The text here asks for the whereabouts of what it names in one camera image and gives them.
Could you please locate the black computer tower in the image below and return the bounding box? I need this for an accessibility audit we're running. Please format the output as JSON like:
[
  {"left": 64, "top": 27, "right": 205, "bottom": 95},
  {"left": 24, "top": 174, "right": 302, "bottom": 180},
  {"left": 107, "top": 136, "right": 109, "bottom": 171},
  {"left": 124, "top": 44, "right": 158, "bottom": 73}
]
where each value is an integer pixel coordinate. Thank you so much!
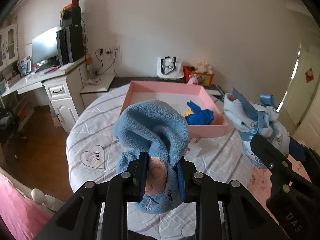
[{"left": 56, "top": 25, "right": 85, "bottom": 66}]

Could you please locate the light blue printed cloth bundle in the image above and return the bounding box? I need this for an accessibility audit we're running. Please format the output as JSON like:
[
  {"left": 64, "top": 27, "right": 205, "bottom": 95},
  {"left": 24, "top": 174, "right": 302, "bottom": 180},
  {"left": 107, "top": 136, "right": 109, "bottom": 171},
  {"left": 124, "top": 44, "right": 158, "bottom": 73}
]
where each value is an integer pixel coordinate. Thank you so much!
[{"left": 223, "top": 89, "right": 290, "bottom": 168}]

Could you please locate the white glass-door cabinet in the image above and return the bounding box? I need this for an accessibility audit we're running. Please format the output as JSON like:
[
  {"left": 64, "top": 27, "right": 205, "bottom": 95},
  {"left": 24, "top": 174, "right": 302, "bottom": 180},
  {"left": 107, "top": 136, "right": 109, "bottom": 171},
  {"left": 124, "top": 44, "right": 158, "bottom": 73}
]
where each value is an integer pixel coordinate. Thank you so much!
[{"left": 0, "top": 23, "right": 18, "bottom": 71}]

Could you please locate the white desk with drawers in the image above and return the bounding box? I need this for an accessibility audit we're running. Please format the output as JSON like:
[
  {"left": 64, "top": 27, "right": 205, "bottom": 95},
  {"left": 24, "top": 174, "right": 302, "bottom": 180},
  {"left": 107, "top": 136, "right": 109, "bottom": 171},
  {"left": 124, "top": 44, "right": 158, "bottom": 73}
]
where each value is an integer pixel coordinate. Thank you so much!
[{"left": 2, "top": 56, "right": 87, "bottom": 133}]

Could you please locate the yellow crocheted toy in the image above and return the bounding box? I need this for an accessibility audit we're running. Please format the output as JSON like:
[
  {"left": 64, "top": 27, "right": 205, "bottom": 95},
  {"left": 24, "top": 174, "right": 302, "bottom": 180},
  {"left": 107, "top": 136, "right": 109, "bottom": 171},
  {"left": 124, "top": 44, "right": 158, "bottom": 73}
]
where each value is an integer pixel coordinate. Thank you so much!
[{"left": 183, "top": 107, "right": 194, "bottom": 117}]

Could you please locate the white tote bag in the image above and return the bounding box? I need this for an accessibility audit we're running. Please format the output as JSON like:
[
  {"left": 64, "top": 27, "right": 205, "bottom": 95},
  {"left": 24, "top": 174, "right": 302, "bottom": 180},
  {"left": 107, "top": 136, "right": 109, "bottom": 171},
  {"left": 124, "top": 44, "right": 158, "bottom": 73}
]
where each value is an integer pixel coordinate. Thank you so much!
[{"left": 157, "top": 56, "right": 184, "bottom": 79}]

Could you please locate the black office chair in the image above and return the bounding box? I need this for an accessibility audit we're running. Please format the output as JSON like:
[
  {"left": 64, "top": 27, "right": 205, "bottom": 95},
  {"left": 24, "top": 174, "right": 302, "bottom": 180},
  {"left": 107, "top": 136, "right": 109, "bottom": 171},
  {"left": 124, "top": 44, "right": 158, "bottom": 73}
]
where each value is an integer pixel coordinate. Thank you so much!
[{"left": 1, "top": 107, "right": 20, "bottom": 164}]

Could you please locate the pink white plush toy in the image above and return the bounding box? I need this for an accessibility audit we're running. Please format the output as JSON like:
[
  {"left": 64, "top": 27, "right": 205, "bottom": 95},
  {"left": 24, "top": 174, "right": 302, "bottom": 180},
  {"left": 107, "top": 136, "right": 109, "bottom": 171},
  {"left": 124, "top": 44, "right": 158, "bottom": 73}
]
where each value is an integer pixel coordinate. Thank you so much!
[{"left": 187, "top": 74, "right": 199, "bottom": 85}]

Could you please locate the cream plush toy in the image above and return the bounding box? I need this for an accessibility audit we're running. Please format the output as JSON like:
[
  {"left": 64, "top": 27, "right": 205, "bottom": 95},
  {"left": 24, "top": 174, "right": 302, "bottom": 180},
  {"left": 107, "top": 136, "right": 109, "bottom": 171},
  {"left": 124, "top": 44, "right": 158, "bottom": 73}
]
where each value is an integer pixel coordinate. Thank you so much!
[{"left": 195, "top": 62, "right": 213, "bottom": 75}]

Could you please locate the low black white bench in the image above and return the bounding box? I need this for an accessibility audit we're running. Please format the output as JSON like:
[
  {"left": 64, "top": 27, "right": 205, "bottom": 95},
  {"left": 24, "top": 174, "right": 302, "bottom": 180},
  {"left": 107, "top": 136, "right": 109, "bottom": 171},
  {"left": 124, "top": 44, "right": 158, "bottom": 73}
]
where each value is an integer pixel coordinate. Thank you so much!
[{"left": 80, "top": 74, "right": 222, "bottom": 107}]

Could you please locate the pink shallow box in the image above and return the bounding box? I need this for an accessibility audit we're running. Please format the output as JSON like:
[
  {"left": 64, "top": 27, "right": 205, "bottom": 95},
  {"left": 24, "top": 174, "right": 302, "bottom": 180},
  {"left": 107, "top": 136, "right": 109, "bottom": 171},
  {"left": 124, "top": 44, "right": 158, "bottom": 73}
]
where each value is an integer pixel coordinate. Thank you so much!
[{"left": 121, "top": 84, "right": 228, "bottom": 138}]

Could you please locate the pink bedsheet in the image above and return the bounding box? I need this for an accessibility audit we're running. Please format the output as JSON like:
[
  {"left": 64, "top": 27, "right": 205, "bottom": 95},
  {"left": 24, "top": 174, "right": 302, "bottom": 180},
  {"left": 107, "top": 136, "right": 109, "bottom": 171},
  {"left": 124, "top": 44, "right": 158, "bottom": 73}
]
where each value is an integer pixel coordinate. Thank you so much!
[{"left": 1, "top": 174, "right": 50, "bottom": 239}]

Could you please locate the royal blue knitted toy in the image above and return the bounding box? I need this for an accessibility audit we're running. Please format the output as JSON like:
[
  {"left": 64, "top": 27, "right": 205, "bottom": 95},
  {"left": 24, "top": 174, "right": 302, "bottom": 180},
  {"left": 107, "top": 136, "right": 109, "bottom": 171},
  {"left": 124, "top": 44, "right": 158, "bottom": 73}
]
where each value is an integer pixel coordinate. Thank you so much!
[{"left": 184, "top": 101, "right": 215, "bottom": 126}]

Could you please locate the black computer monitor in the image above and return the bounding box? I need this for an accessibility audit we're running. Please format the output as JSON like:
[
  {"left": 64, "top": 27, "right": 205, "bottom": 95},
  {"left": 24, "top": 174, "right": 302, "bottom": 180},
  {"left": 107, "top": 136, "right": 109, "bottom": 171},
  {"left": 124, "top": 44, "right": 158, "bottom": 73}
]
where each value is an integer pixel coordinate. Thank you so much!
[{"left": 31, "top": 26, "right": 60, "bottom": 64}]

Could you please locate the black box on tower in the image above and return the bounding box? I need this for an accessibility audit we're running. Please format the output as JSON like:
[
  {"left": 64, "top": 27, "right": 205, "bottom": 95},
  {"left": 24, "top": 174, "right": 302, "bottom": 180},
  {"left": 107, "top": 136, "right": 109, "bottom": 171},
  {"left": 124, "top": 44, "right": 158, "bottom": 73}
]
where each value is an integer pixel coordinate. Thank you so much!
[{"left": 60, "top": 7, "right": 81, "bottom": 27}]

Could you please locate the orange toy storage box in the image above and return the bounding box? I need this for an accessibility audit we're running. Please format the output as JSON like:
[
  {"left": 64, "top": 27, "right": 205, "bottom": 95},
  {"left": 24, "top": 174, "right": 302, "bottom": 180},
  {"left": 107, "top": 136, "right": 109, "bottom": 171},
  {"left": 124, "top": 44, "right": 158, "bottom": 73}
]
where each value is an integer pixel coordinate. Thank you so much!
[{"left": 183, "top": 66, "right": 214, "bottom": 87}]

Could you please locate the blue fleece elephant pouch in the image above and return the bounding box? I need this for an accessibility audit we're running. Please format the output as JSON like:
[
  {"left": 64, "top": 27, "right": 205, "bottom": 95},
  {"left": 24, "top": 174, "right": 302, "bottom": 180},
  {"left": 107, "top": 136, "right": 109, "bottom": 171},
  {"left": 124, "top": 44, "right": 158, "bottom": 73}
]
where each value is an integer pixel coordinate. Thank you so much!
[{"left": 113, "top": 100, "right": 189, "bottom": 214}]

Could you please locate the striped white quilt cover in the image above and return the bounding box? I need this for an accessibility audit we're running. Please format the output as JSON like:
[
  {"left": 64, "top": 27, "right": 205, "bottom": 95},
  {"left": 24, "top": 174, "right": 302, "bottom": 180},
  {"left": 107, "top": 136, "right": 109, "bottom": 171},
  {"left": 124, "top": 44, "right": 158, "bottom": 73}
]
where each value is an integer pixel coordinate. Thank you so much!
[{"left": 66, "top": 86, "right": 252, "bottom": 239}]

